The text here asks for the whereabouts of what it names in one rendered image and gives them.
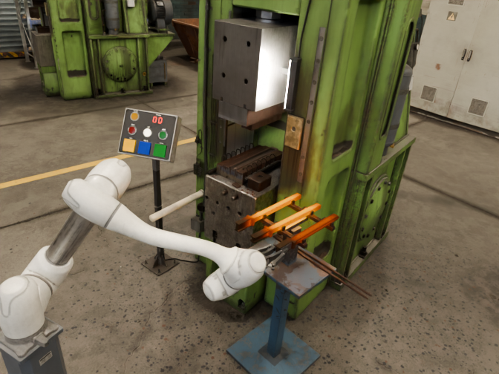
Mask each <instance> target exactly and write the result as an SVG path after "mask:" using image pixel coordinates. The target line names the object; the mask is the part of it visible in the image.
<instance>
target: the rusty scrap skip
mask: <svg viewBox="0 0 499 374"><path fill-rule="evenodd" d="M172 26H173V27H174V28H175V30H176V32H177V34H178V36H179V38H180V40H181V42H182V44H183V46H184V47H185V49H186V52H187V53H188V55H189V56H191V57H189V61H190V62H193V63H198V37H199V19H172Z"/></svg>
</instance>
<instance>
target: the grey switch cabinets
mask: <svg viewBox="0 0 499 374"><path fill-rule="evenodd" d="M413 76H414V77H413V85H412V89H411V101H410V111H412V112H415V113H418V114H422V115H424V116H427V117H431V118H434V119H438V120H440V121H444V122H447V123H450V124H452V125H457V126H460V127H462V128H466V129H469V130H471V131H476V132H478V133H481V134H485V135H488V136H491V137H494V138H497V139H499V0H431V3H430V6H429V9H428V12H427V17H426V20H425V25H424V28H423V33H422V35H421V39H420V45H419V49H418V52H417V59H416V65H415V66H414V68H413Z"/></svg>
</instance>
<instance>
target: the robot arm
mask: <svg viewBox="0 0 499 374"><path fill-rule="evenodd" d="M130 182H131V170H130V168H129V166H128V165H127V164H126V163H125V162H124V161H122V160H119V159H117V158H112V159H107V160H103V161H102V162H101V163H99V164H98V165H97V166H95V167H94V168H93V169H92V170H91V172H90V173H89V174H88V176H87V177H86V178H85V179H84V180H82V179H73V180H70V181H69V182H68V184H67V185H66V187H65V189H64V191H63V192H62V197H63V200H64V201H65V202H66V204H67V205H68V206H69V207H70V208H71V209H72V210H73V211H72V212H71V214H70V215H69V217H68V219H67V220H66V221H65V223H64V225H63V226H62V228H61V229H60V230H59V233H58V234H57V236H56V237H55V238H54V240H53V242H52V243H51V245H50V246H45V247H43V248H42V249H40V250H39V252H38V253H37V254H36V256H35V257H34V258H33V259H32V261H31V262H30V263H29V264H28V266H27V268H26V269H25V270H24V271H23V273H22V274H21V275H17V276H14V277H11V278H8V279H7V280H6V281H4V282H3V283H2V284H1V285H0V327H1V329H2V331H1V332H0V343H2V344H3V345H5V346H6V347H7V348H9V349H10V350H12V351H13V352H14V353H15V354H16V355H17V357H18V358H23V357H25V356H26V355H27V354H28V352H29V351H30V350H32V349H33V348H34V347H35V346H36V345H39V346H41V347H47V346H48V345H49V343H50V342H49V340H48V339H46V338H47V337H48V336H49V335H50V334H52V333H54V332H56V331H57V330H58V329H59V326H58V324H54V323H51V322H50V321H48V320H47V319H45V315H44V312H45V310H46V308H47V305H48V302H49V300H50V298H51V296H52V295H53V294H54V293H55V292H56V291H57V289H58V288H59V287H60V286H61V285H62V283H63V281H64V280H65V279H66V277H67V276H68V273H69V272H70V270H71V268H72V266H73V264H74V259H73V257H72V256H73V255H74V253H75V252H76V250H77V249H78V248H79V246H80V245H81V243H82V242H83V240H84V239H85V238H86V236H87V235H88V233H89V231H90V230H91V229H92V228H93V226H94V224H97V225H99V226H101V227H103V228H106V229H108V230H112V231H114V232H118V233H120V234H124V235H125V236H128V237H131V238H133V239H135V240H138V241H141V242H143V243H147V244H149V245H152V246H157V247H160V248H164V249H172V250H176V251H180V252H187V253H191V254H195V255H200V256H204V257H207V258H209V259H210V260H213V261H214V262H216V263H217V264H218V265H219V269H217V270H216V271H215V272H213V273H212V274H211V275H210V276H209V277H208V278H207V279H206V280H205V281H204V282H203V291H204V293H205V295H206V297H207V298H208V299H210V300H211V301H220V300H223V299H225V298H228V297H229V296H231V295H234V294H235V293H236V292H238V291H239V290H240V289H243V288H246V287H248V286H251V285H252V284H254V283H255V282H256V281H258V280H259V279H260V278H261V277H262V276H263V274H264V271H265V269H267V268H271V270H274V269H275V267H276V266H277V265H278V264H279V263H280V262H282V261H283V259H284V256H285V253H286V252H287V250H289V249H291V246H292V243H289V244H287V245H286V246H284V247H282V248H281V249H280V250H279V251H278V252H276V253H274V254H272V253H273V252H275V251H276V247H275V244H273V246H272V244H268V245H266V246H262V247H261V248H258V249H241V248H238V247H236V246H235V247H233V248H226V247H224V246H221V245H218V244H216V243H213V242H210V241H208V240H203V239H199V238H196V237H190V236H186V235H183V234H177V233H174V232H168V231H164V230H161V229H157V228H155V227H153V226H150V225H148V224H147V223H145V222H143V221H142V220H141V219H140V218H138V217H137V216H136V215H135V214H133V213H132V212H131V211H129V210H128V209H127V208H126V207H125V206H124V205H123V204H122V203H120V202H119V201H118V200H119V199H120V198H121V197H122V195H123V194H124V192H125V190H126V189H127V188H128V185H129V183H130ZM268 247H269V248H268ZM271 254H272V255H271ZM273 260H274V261H273ZM271 261H273V262H272V263H270V262H271ZM269 263H270V264H269Z"/></svg>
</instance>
